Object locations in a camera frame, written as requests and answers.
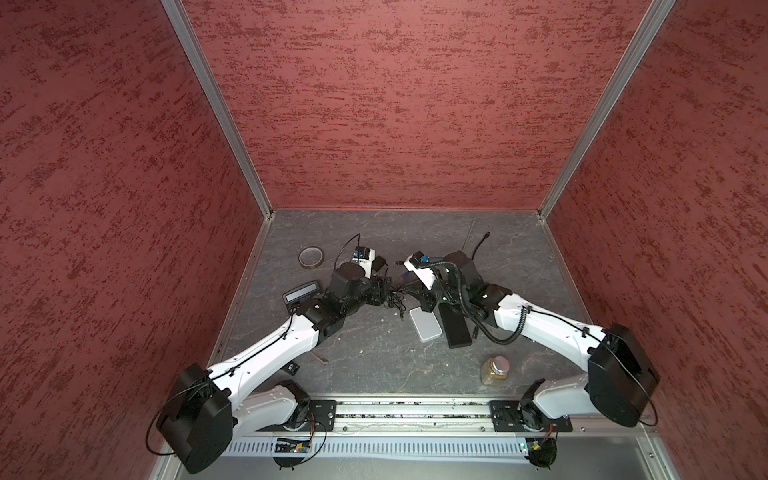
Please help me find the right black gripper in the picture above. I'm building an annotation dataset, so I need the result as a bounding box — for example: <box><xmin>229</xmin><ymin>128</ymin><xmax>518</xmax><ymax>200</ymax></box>
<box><xmin>401</xmin><ymin>269</ymin><xmax>468</xmax><ymax>314</ymax></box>

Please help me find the white network switch box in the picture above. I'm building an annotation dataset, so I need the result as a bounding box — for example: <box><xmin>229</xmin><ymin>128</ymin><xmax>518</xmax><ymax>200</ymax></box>
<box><xmin>409</xmin><ymin>307</ymin><xmax>443</xmax><ymax>343</ymax></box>

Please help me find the black ribbed network switch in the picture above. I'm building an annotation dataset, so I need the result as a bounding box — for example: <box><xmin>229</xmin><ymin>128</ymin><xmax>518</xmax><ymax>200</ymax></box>
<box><xmin>436</xmin><ymin>304</ymin><xmax>473</xmax><ymax>349</ymax></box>

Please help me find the black power adapter with cable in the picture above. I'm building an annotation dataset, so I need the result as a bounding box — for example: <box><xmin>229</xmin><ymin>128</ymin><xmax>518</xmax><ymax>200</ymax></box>
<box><xmin>371</xmin><ymin>256</ymin><xmax>405</xmax><ymax>319</ymax></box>

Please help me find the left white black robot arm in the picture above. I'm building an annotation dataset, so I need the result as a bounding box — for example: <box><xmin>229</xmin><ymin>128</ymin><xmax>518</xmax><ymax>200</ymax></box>
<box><xmin>150</xmin><ymin>262</ymin><xmax>396</xmax><ymax>474</ymax></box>

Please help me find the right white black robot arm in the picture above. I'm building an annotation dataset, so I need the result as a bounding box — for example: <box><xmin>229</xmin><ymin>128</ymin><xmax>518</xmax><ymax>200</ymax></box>
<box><xmin>403</xmin><ymin>251</ymin><xmax>660</xmax><ymax>431</ymax></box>

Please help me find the black desk calculator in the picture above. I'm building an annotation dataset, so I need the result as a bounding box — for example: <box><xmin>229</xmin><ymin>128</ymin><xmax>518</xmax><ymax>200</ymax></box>
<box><xmin>282</xmin><ymin>280</ymin><xmax>322</xmax><ymax>315</ymax></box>

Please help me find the brown tape roll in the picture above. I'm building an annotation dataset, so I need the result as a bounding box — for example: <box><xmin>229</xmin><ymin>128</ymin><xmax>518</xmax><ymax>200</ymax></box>
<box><xmin>298</xmin><ymin>246</ymin><xmax>325</xmax><ymax>270</ymax></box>

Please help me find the amber glass jar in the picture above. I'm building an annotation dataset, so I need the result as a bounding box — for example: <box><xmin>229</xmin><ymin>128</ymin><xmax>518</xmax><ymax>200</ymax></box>
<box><xmin>480</xmin><ymin>356</ymin><xmax>510</xmax><ymax>386</ymax></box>

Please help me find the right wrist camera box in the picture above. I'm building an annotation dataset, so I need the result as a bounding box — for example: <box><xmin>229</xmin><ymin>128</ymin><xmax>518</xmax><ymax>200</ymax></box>
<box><xmin>403</xmin><ymin>251</ymin><xmax>436</xmax><ymax>290</ymax></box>

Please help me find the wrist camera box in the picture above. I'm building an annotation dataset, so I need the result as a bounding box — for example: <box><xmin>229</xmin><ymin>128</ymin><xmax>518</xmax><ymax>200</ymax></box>
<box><xmin>351</xmin><ymin>246</ymin><xmax>377</xmax><ymax>278</ymax></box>
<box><xmin>403</xmin><ymin>251</ymin><xmax>436</xmax><ymax>290</ymax></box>

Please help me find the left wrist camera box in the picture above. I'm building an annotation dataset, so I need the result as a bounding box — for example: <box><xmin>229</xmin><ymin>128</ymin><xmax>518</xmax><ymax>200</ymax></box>
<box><xmin>351</xmin><ymin>246</ymin><xmax>377</xmax><ymax>278</ymax></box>

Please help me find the aluminium front rail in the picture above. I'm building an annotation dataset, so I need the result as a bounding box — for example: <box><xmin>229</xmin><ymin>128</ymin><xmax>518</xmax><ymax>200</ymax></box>
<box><xmin>170</xmin><ymin>393</ymin><xmax>656</xmax><ymax>437</ymax></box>

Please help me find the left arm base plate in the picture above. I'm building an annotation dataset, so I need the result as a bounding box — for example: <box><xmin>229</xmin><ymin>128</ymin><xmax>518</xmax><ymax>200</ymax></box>
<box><xmin>280</xmin><ymin>400</ymin><xmax>338</xmax><ymax>432</ymax></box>

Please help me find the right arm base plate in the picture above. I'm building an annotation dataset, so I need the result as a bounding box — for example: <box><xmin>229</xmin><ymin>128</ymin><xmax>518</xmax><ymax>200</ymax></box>
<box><xmin>489</xmin><ymin>400</ymin><xmax>573</xmax><ymax>434</ymax></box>

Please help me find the white slotted cable duct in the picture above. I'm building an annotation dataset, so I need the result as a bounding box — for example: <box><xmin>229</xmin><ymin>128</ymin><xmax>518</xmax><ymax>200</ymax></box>
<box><xmin>223</xmin><ymin>436</ymin><xmax>528</xmax><ymax>463</ymax></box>

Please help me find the left metal frame post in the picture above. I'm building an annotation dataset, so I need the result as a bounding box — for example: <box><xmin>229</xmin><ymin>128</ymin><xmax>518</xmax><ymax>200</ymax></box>
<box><xmin>161</xmin><ymin>0</ymin><xmax>274</xmax><ymax>221</ymax></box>

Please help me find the metal frame post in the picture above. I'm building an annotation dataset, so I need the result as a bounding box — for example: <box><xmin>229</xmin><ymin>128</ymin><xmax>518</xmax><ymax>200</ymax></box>
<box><xmin>161</xmin><ymin>0</ymin><xmax>274</xmax><ymax>221</ymax></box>
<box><xmin>538</xmin><ymin>0</ymin><xmax>676</xmax><ymax>223</ymax></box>

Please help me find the right metal frame post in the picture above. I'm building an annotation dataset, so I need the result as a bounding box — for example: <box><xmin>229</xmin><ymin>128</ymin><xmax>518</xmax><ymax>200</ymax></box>
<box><xmin>538</xmin><ymin>0</ymin><xmax>676</xmax><ymax>223</ymax></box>

